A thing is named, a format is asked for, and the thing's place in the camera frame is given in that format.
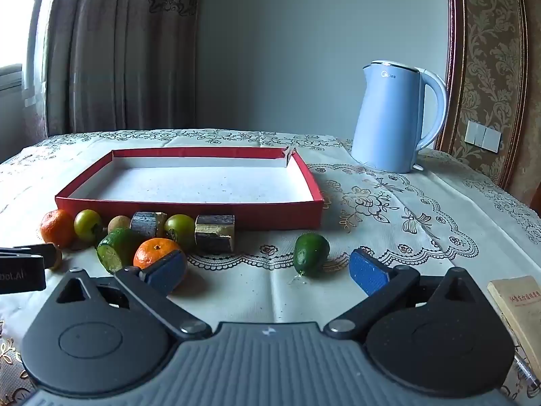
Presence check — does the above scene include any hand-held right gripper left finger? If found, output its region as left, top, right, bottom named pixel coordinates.
left=55, top=250, right=213, bottom=341

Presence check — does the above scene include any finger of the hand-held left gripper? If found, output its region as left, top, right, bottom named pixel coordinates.
left=0, top=243, right=60, bottom=269

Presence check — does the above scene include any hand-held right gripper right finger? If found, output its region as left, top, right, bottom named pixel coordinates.
left=323, top=249, right=481, bottom=341

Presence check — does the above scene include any orange tangerine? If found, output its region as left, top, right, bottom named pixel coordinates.
left=133, top=238, right=182, bottom=271
left=40, top=209, right=76, bottom=249

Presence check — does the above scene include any green jujube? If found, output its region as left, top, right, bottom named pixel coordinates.
left=74, top=209, right=104, bottom=244
left=164, top=214, right=196, bottom=250

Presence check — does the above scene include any cut green cucumber piece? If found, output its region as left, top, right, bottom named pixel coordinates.
left=96, top=227, right=144, bottom=273

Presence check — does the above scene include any dark sugarcane piece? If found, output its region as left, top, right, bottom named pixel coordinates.
left=130, top=210, right=168, bottom=240

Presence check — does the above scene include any green cucumber end piece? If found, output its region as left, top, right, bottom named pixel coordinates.
left=293, top=232, right=330, bottom=279

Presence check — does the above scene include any partly peeled sugarcane piece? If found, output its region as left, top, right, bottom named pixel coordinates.
left=194, top=214, right=236, bottom=255

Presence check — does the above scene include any red cardboard box tray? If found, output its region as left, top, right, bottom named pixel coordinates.
left=55, top=146, right=325, bottom=231

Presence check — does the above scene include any light blue electric kettle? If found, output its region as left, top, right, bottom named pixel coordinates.
left=351, top=60, right=449, bottom=174

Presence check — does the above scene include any beige paperback book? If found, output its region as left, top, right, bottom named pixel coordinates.
left=487, top=276, right=541, bottom=373

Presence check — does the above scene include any white window ledge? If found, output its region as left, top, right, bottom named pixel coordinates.
left=0, top=63, right=24, bottom=94

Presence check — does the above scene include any clear ballpoint pen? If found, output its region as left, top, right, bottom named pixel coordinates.
left=513, top=353, right=541, bottom=402

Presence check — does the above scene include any brown patterned curtain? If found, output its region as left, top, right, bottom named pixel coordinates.
left=25, top=0, right=201, bottom=136

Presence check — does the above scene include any wooden framed patterned panel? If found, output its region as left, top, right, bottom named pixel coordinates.
left=437, top=0, right=541, bottom=221

